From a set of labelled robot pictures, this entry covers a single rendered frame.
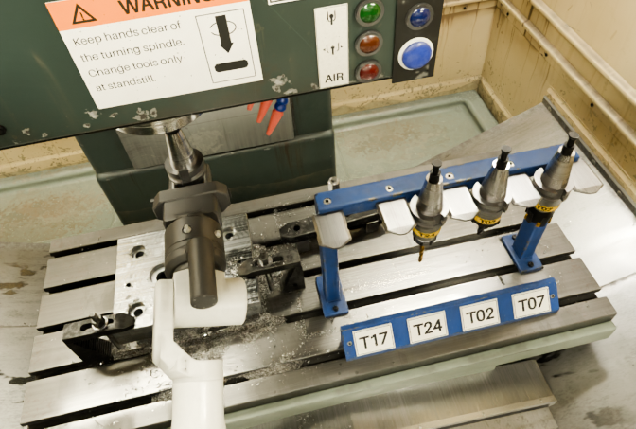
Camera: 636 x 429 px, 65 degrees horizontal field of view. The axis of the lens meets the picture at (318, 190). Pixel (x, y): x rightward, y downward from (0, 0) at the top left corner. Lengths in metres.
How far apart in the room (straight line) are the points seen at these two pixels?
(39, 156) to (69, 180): 0.13
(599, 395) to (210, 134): 1.11
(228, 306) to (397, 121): 1.38
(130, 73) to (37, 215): 1.51
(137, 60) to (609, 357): 1.15
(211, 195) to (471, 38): 1.34
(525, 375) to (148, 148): 1.08
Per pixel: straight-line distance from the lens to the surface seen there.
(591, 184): 0.96
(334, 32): 0.48
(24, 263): 1.70
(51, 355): 1.22
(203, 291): 0.65
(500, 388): 1.24
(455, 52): 1.94
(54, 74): 0.49
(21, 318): 1.61
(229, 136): 1.39
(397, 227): 0.82
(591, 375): 1.32
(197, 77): 0.48
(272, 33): 0.47
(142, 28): 0.46
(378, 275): 1.13
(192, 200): 0.80
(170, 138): 0.79
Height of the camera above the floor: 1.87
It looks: 49 degrees down
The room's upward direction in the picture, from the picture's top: 5 degrees counter-clockwise
